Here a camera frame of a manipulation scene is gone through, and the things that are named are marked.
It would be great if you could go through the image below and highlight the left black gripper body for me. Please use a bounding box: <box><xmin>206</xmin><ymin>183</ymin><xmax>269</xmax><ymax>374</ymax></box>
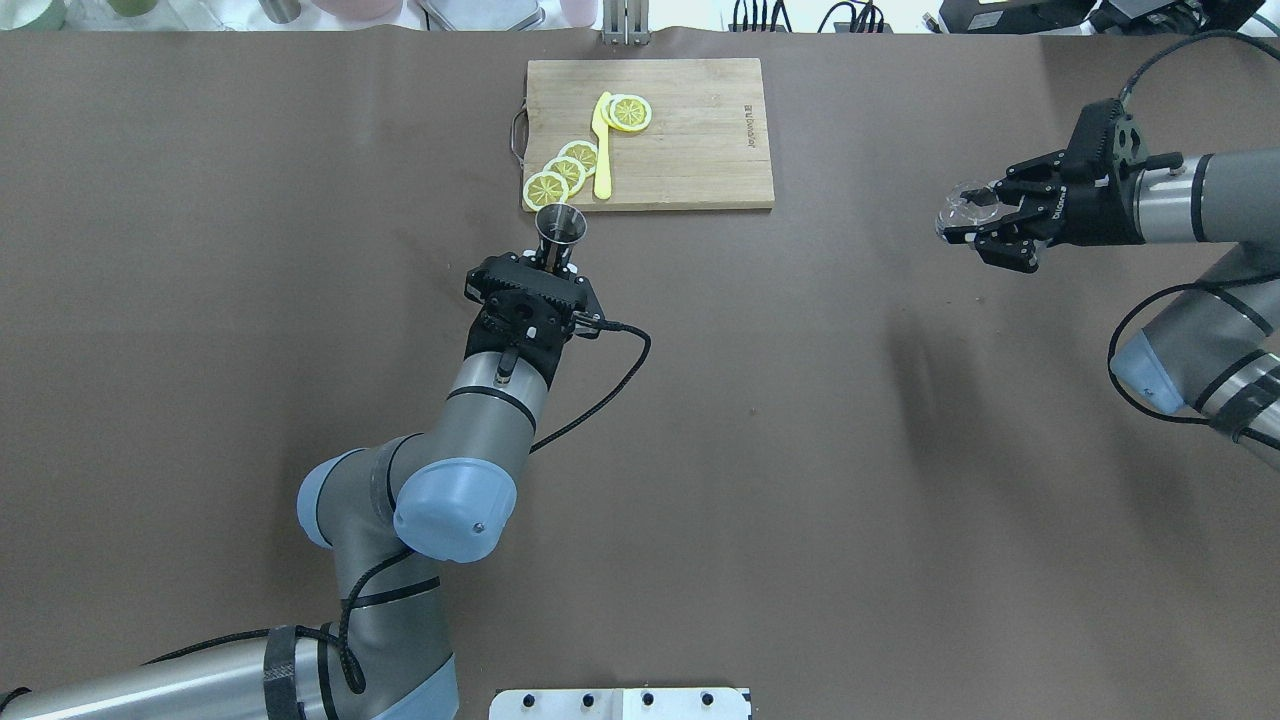
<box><xmin>463</xmin><ymin>254</ymin><xmax>605</xmax><ymax>386</ymax></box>

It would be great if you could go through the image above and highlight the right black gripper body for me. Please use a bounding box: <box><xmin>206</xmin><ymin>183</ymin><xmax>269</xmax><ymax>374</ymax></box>
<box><xmin>1050</xmin><ymin>99</ymin><xmax>1183</xmax><ymax>247</ymax></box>

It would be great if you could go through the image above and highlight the steel jigger measuring cup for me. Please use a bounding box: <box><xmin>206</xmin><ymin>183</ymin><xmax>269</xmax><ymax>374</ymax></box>
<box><xmin>534</xmin><ymin>202</ymin><xmax>588</xmax><ymax>274</ymax></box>

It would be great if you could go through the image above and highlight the clear glass cup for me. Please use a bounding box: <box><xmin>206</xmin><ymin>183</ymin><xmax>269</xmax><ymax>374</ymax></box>
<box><xmin>934</xmin><ymin>181</ymin><xmax>1004</xmax><ymax>243</ymax></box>

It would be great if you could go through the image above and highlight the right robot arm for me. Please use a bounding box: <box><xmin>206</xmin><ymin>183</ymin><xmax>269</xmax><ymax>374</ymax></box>
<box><xmin>936</xmin><ymin>99</ymin><xmax>1279</xmax><ymax>466</ymax></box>

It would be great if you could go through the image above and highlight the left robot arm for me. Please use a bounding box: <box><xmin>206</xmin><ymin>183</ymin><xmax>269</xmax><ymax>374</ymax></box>
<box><xmin>3</xmin><ymin>250</ymin><xmax>603</xmax><ymax>719</ymax></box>

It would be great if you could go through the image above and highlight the lemon slice end of row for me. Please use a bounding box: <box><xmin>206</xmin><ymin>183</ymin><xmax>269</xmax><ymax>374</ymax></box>
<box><xmin>521</xmin><ymin>170</ymin><xmax>573</xmax><ymax>211</ymax></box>

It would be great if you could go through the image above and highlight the yellow plastic knife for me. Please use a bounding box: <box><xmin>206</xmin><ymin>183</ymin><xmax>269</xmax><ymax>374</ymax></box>
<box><xmin>591</xmin><ymin>91</ymin><xmax>613</xmax><ymax>200</ymax></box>

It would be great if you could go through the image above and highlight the middle lemon slice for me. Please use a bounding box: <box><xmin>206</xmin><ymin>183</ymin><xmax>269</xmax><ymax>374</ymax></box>
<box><xmin>543</xmin><ymin>155</ymin><xmax>590</xmax><ymax>197</ymax></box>

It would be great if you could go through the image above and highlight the lemon slice near knife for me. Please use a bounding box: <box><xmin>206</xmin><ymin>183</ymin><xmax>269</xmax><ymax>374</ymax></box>
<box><xmin>558</xmin><ymin>140</ymin><xmax>598</xmax><ymax>177</ymax></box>

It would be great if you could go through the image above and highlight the single lemon slice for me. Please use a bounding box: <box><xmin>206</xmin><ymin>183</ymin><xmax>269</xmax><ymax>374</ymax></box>
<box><xmin>605</xmin><ymin>94</ymin><xmax>654</xmax><ymax>133</ymax></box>

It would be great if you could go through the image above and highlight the bamboo cutting board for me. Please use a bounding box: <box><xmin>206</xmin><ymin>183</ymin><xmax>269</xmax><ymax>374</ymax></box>
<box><xmin>524</xmin><ymin>58</ymin><xmax>774</xmax><ymax>211</ymax></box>

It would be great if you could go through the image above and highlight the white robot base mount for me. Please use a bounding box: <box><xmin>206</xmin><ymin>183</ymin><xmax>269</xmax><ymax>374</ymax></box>
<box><xmin>488</xmin><ymin>687</ymin><xmax>754</xmax><ymax>719</ymax></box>

